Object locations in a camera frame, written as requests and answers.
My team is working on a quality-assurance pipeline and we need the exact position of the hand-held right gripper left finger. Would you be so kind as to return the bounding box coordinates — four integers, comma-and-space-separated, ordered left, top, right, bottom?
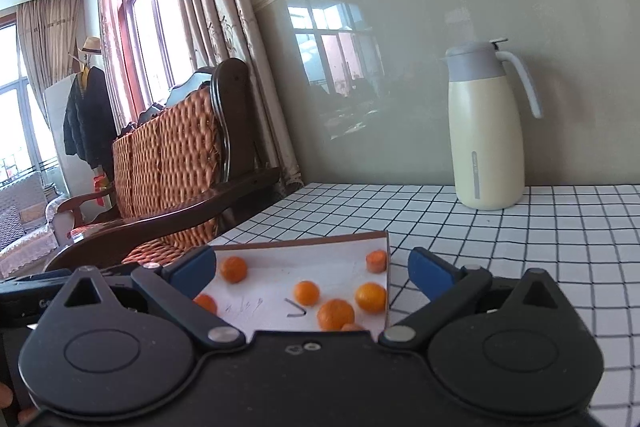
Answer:
60, 246, 248, 352

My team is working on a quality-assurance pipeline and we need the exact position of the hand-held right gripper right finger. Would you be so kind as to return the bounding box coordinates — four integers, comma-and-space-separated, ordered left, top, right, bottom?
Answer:
377, 247, 563, 352

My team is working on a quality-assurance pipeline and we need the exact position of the brown cardboard box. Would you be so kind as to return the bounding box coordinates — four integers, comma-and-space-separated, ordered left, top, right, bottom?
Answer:
192, 231, 391, 343

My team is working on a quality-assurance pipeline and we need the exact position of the large orange mandarin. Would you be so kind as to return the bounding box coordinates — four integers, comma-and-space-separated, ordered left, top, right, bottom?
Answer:
317, 299, 356, 332

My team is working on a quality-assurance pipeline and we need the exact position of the small orange mandarin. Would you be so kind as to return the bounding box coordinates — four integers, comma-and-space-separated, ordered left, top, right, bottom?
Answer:
293, 280, 321, 307

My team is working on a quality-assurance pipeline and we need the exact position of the person's left hand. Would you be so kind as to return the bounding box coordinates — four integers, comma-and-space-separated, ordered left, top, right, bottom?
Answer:
0, 382, 39, 426

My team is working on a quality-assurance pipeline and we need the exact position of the sofa with patterned cover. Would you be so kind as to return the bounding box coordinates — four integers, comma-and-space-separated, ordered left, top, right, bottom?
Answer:
0, 171, 68, 278

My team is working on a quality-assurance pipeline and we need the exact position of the orange woven chair cushion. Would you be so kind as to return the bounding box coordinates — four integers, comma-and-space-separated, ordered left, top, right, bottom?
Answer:
70, 88, 226, 265

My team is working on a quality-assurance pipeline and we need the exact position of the red hanging ornament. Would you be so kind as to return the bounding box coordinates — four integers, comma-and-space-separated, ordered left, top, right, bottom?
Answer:
94, 174, 115, 209

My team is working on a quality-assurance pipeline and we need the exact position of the cream thermos jug grey lid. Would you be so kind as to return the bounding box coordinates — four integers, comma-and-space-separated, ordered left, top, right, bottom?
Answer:
445, 38, 544, 211

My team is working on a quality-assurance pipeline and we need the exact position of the dark wooden armchair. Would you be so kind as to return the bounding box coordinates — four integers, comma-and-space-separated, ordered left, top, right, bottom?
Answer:
44, 57, 281, 273

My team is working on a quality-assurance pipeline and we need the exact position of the black jacket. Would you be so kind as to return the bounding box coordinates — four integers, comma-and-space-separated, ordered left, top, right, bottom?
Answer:
62, 66, 118, 170

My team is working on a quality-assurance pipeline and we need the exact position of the dark framed window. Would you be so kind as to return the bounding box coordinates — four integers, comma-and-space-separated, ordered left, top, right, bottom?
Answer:
0, 22, 58, 188

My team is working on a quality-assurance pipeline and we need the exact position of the white cabinet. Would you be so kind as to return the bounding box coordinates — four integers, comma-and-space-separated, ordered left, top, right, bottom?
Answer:
42, 74, 83, 195

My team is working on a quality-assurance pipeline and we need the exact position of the red framed window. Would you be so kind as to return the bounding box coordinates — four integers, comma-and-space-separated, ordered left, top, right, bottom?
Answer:
112, 0, 196, 118

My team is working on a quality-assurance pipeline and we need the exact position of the straw hat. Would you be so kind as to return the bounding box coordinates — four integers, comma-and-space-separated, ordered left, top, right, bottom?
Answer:
72, 36, 103, 56

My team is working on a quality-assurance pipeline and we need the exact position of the beige patterned curtain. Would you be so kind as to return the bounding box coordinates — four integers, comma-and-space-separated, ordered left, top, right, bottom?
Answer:
167, 0, 306, 195
96, 0, 137, 128

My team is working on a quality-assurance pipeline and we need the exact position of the beige sheer curtain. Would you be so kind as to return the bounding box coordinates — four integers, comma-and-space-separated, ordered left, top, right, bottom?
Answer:
16, 0, 85, 118

